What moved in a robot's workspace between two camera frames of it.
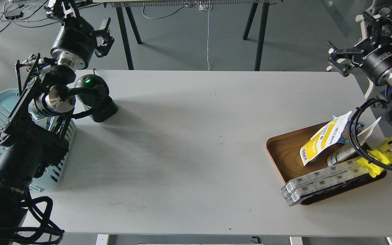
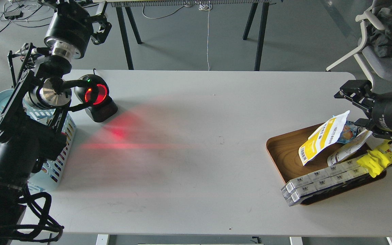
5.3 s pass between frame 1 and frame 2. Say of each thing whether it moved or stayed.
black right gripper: moved
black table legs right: stayed
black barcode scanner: stayed
